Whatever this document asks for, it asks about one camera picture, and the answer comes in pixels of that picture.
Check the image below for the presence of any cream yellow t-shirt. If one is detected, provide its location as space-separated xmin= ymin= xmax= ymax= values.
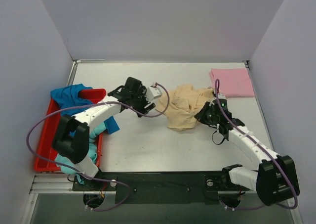
xmin=155 ymin=84 xmax=214 ymax=131

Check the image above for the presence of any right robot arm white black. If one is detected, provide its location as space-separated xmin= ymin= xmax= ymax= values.
xmin=195 ymin=99 xmax=300 ymax=206

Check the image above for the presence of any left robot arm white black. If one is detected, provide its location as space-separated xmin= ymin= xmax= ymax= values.
xmin=52 ymin=77 xmax=162 ymax=190

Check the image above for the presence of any folded pink t-shirt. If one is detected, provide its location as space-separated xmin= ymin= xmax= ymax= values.
xmin=209 ymin=68 xmax=255 ymax=97

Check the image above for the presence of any blue t-shirt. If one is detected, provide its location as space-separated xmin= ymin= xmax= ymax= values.
xmin=50 ymin=84 xmax=119 ymax=138

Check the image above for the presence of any teal t-shirt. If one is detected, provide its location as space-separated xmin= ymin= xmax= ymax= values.
xmin=52 ymin=117 xmax=101 ymax=182

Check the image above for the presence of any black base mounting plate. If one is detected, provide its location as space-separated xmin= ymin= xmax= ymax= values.
xmin=72 ymin=171 xmax=248 ymax=207

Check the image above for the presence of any red plastic bin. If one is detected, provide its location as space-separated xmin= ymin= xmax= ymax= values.
xmin=34 ymin=89 xmax=106 ymax=173

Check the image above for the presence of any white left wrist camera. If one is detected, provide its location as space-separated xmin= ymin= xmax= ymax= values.
xmin=145 ymin=87 xmax=162 ymax=102

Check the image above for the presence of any aluminium rail frame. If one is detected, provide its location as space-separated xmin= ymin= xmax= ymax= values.
xmin=31 ymin=61 xmax=301 ymax=224

